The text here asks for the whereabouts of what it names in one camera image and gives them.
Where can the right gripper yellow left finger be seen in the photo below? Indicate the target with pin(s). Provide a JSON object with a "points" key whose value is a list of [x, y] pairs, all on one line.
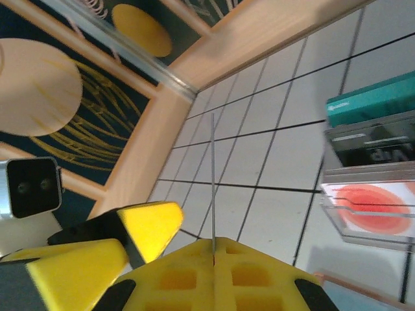
{"points": [[178, 278]]}

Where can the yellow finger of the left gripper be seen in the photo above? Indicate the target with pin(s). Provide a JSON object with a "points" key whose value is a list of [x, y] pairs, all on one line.
{"points": [[71, 275], [149, 226]]}

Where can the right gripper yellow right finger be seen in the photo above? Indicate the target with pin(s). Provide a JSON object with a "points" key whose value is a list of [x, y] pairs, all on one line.
{"points": [[253, 278]]}

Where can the teal plastic card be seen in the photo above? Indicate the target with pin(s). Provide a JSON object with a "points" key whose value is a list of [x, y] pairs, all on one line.
{"points": [[373, 103], [213, 194]]}

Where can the green card packet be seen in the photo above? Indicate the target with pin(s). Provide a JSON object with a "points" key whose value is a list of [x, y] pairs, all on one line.
{"points": [[373, 152]]}

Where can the white card with red circle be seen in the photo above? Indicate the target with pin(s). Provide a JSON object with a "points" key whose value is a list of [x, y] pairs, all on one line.
{"points": [[369, 207]]}

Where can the aluminium corner post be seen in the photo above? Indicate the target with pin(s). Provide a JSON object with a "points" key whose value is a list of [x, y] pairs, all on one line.
{"points": [[142, 61]]}

